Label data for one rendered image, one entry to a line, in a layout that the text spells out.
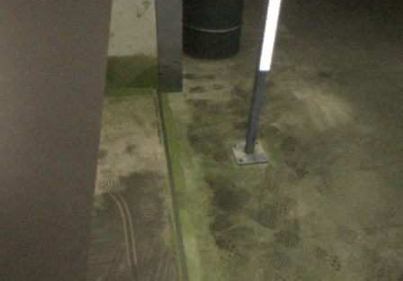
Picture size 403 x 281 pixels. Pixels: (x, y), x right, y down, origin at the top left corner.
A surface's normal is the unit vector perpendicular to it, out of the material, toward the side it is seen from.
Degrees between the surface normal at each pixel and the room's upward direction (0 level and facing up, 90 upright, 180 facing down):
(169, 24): 90
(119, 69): 90
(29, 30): 90
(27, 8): 90
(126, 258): 0
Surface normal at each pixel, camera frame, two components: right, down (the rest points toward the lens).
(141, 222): 0.04, -0.80
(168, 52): 0.18, 0.60
